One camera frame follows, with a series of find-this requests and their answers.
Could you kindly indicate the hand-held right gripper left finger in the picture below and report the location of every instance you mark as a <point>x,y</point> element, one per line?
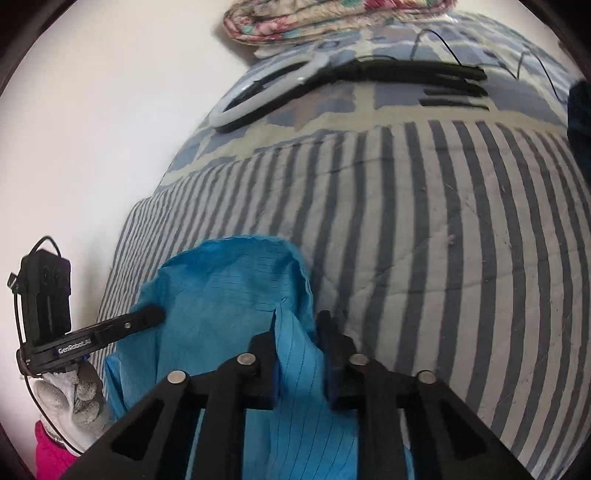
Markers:
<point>263,369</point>

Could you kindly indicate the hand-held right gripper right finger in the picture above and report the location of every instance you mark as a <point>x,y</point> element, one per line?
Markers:
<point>334,364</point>

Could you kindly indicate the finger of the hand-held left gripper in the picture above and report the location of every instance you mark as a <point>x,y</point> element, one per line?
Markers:
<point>138,318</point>

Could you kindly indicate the blue long-sleeved shirt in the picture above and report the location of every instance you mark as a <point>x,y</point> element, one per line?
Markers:
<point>221,295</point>

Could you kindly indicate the person's left forearm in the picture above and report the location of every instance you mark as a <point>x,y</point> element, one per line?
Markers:
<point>51,457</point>

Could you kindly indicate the person's left hand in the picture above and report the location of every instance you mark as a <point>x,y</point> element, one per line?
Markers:
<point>64,406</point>

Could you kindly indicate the grey striped quilt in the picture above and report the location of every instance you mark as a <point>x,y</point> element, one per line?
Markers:
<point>438,254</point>

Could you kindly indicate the blue block patterned bedsheet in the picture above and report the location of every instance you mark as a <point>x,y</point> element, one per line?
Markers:
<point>392,101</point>

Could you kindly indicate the folded floral quilt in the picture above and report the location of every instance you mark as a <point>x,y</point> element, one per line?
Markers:
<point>277,23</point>

